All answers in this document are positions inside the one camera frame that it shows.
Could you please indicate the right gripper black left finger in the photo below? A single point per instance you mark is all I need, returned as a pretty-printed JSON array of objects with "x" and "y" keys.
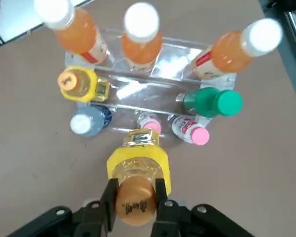
[{"x": 93, "y": 219}]

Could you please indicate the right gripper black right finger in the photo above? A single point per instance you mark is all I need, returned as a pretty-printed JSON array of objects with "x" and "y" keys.
[{"x": 175, "y": 219}]

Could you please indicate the yellow drink bottle orange cap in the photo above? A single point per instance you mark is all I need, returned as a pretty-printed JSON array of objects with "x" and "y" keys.
[
  {"x": 76, "y": 86},
  {"x": 138, "y": 158}
]

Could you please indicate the clear acrylic drinks tray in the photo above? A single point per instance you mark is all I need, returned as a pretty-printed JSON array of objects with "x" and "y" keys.
[{"x": 148, "y": 91}]

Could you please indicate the white bottle pink cap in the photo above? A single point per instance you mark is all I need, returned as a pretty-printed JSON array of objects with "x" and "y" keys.
[
  {"x": 151, "y": 122},
  {"x": 187, "y": 128}
]

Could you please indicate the grey blue bottle white cap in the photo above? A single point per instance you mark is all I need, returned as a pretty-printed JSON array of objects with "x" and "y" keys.
[{"x": 88, "y": 121}]

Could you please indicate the green bottle green cap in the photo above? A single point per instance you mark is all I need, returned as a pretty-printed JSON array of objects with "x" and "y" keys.
[{"x": 212, "y": 102}]

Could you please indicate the orange juice bottle white cap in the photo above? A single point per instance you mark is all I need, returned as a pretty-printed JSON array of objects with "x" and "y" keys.
[
  {"x": 76, "y": 34},
  {"x": 232, "y": 54},
  {"x": 141, "y": 47}
]

